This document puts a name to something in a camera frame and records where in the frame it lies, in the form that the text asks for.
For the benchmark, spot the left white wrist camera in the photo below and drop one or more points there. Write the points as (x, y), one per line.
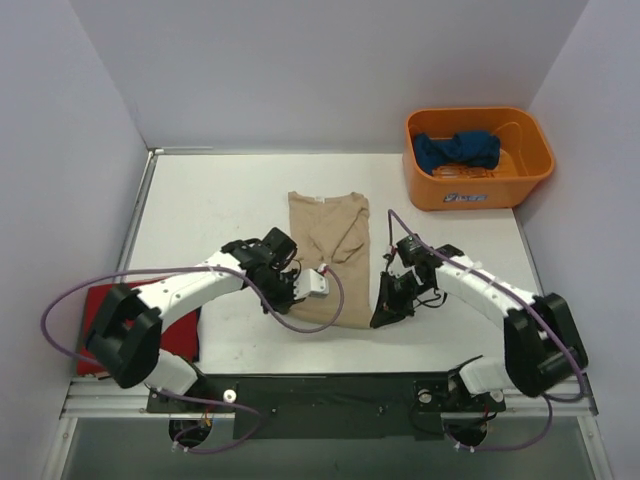
(314, 284)

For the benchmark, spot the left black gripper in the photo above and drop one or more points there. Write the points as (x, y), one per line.
(279, 291)

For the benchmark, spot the folded red t shirt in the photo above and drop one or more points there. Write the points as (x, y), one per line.
(181, 338)

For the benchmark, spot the orange plastic basket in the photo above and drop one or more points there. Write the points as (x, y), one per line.
(526, 159)

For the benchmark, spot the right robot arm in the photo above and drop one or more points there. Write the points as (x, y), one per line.
(542, 345)

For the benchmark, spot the crumpled blue t shirt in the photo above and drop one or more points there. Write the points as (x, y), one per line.
(473, 149)

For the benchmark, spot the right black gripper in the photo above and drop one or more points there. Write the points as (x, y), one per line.
(396, 291)

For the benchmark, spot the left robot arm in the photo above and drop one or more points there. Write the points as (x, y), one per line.
(125, 335)

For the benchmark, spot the beige t shirt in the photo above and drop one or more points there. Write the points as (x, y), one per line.
(334, 231)

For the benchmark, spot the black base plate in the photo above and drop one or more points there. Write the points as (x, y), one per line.
(335, 406)

